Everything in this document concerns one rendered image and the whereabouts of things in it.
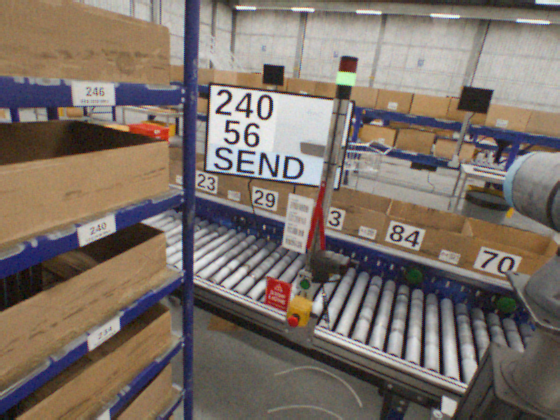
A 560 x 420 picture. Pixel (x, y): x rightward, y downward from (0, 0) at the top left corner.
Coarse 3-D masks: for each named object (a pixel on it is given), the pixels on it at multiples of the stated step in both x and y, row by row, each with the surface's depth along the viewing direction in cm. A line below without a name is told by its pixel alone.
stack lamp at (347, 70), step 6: (342, 66) 84; (348, 66) 83; (354, 66) 83; (342, 72) 84; (348, 72) 84; (354, 72) 84; (342, 78) 84; (348, 78) 84; (354, 78) 85; (348, 84) 85
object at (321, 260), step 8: (312, 256) 99; (320, 256) 98; (328, 256) 98; (336, 256) 98; (312, 264) 99; (320, 264) 98; (328, 264) 96; (336, 264) 95; (344, 264) 95; (320, 272) 100; (328, 272) 98; (336, 272) 96; (344, 272) 96; (312, 280) 102; (320, 280) 101
